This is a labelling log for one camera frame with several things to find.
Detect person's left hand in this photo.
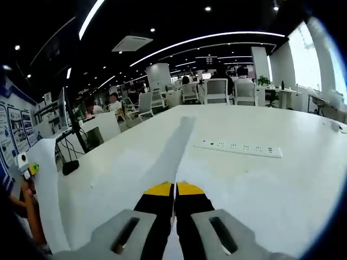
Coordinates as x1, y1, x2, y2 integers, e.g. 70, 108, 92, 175
19, 178, 36, 203

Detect ceiling air conditioner vent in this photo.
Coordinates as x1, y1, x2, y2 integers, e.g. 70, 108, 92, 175
111, 35, 154, 53

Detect curved ceiling light strip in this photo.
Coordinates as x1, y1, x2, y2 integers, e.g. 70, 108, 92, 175
79, 0, 106, 41
129, 30, 286, 67

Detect computer monitor on desk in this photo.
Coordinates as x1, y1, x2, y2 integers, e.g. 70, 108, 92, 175
57, 87, 69, 130

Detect white desk partition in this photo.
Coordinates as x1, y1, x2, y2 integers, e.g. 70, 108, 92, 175
80, 111, 121, 149

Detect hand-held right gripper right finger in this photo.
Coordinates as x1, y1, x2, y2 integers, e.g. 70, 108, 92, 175
175, 181, 299, 260

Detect white storage shelf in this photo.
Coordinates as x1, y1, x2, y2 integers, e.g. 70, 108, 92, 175
34, 100, 66, 135

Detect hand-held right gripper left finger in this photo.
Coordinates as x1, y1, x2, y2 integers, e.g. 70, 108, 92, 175
53, 182, 175, 260

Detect group of white office chairs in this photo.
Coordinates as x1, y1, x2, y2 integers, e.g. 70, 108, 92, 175
119, 77, 259, 123

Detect white table socket strip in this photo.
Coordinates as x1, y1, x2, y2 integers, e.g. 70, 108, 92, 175
193, 138, 283, 159

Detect round ceiling spotlights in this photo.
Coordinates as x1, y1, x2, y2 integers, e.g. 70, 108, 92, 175
14, 5, 280, 79

